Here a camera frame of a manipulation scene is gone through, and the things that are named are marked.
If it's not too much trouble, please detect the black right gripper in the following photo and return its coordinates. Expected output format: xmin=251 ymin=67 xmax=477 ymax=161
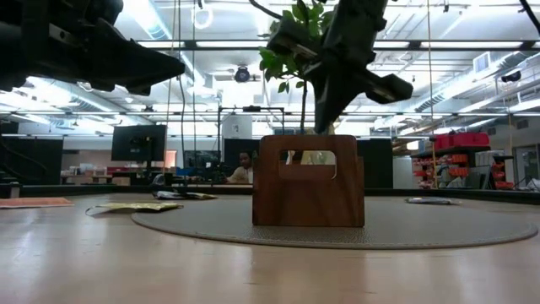
xmin=267 ymin=0 xmax=414 ymax=135

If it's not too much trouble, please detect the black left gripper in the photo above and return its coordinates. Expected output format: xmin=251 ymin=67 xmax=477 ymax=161
xmin=0 ymin=0 xmax=186 ymax=96

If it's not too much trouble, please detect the dark wooden tea box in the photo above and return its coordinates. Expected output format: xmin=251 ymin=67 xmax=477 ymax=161
xmin=251 ymin=133 xmax=366 ymax=228

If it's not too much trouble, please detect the yellow tea packet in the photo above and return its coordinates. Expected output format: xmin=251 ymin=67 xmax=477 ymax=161
xmin=85 ymin=202 xmax=185 ymax=217

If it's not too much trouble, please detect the orange white tea packet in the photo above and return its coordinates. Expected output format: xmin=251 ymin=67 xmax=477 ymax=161
xmin=0 ymin=197 xmax=75 ymax=209

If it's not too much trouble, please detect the green plant in black pot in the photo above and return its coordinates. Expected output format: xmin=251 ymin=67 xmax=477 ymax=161
xmin=256 ymin=0 xmax=338 ymax=136

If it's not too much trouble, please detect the black monitor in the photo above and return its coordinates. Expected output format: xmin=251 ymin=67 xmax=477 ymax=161
xmin=111 ymin=123 xmax=168 ymax=163

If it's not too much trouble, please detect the black partition panel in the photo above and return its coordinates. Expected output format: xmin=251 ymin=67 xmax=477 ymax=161
xmin=0 ymin=134 xmax=64 ymax=187
xmin=356 ymin=138 xmax=394 ymax=190
xmin=223 ymin=138 xmax=261 ymax=174

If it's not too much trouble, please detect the person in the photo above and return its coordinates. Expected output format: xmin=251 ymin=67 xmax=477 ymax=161
xmin=225 ymin=150 xmax=255 ymax=185

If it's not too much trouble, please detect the parts bin rack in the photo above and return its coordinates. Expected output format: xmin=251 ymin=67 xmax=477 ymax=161
xmin=411 ymin=132 xmax=516 ymax=191

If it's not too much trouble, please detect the round grey table mat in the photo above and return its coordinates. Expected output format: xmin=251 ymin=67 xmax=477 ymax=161
xmin=130 ymin=194 xmax=540 ymax=251

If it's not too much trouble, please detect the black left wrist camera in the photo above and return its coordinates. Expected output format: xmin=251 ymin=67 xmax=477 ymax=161
xmin=82 ymin=0 xmax=126 ymax=26

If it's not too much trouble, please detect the black background rig frame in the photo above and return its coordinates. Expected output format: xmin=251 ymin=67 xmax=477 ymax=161
xmin=216 ymin=105 xmax=287 ymax=187

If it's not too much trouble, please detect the black aluminium table frame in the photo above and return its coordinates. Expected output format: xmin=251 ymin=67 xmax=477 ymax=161
xmin=0 ymin=182 xmax=540 ymax=207

